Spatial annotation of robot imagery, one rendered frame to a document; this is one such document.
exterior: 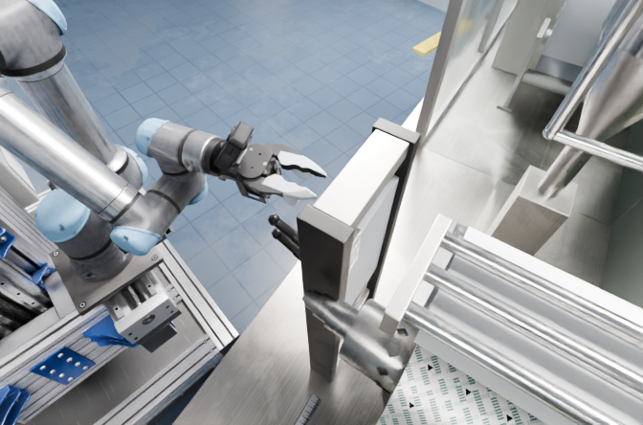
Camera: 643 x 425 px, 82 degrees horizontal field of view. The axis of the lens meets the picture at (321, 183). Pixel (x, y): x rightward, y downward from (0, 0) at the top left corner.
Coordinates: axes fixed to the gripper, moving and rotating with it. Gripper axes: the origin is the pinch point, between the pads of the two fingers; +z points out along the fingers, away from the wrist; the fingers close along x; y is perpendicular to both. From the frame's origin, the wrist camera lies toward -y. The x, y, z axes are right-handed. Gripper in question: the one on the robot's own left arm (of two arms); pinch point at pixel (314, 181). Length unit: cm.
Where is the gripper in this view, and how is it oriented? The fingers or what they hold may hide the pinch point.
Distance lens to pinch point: 61.5
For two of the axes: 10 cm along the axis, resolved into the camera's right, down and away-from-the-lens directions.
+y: 0.5, 5.3, 8.5
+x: -3.7, 8.0, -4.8
